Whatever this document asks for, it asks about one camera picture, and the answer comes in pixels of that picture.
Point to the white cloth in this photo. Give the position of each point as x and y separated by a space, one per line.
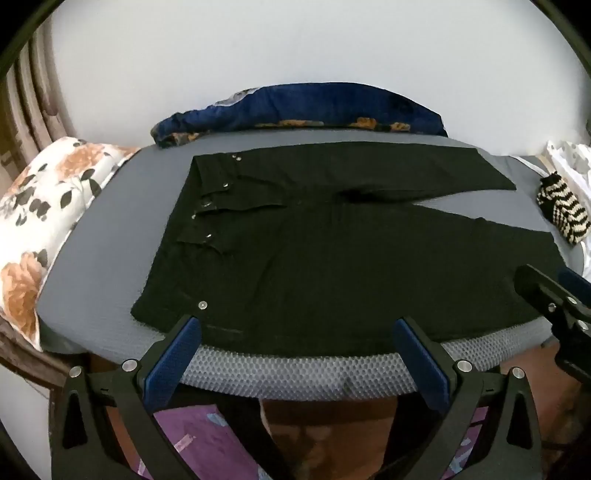
572 157

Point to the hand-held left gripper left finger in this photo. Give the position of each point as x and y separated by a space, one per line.
174 357

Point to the white floral pillow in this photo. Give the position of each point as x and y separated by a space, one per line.
46 207

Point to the brown curtain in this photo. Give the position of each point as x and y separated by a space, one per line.
27 106

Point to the black and white striped knit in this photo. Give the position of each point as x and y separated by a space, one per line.
563 203

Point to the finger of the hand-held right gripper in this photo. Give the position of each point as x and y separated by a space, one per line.
575 282
538 288

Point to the blue floral blanket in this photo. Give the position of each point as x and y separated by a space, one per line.
300 106

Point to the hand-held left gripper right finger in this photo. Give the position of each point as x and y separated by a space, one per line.
421 357

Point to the black pants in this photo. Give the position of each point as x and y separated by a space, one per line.
323 254

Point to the wooden bed frame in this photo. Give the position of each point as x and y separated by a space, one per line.
27 357

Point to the grey mesh mattress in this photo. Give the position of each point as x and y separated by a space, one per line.
115 230

